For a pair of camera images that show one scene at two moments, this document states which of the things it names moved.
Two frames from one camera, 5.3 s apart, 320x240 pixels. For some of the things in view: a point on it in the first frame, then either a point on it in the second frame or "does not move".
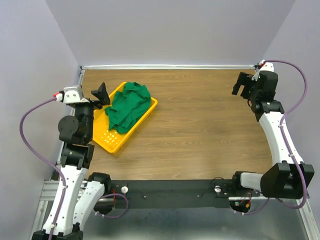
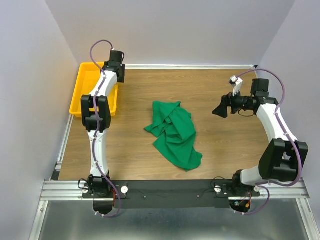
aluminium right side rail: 310,224 does not move
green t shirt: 129,104 → 175,128
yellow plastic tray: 113,142 → 88,76
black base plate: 139,194 does not move
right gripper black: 244,79 → 221,110
